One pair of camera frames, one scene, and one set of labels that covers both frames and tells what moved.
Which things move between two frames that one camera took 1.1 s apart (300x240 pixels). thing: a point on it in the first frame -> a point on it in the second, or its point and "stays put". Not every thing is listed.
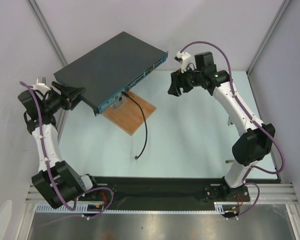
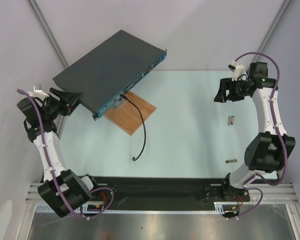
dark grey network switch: [109, 70] stays put
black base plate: [156, 189] stays put
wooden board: [129, 116] stays put
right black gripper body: [182, 81] -> [231, 89]
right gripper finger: [174, 90] -> [222, 96]
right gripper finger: [176, 78] -> [224, 86]
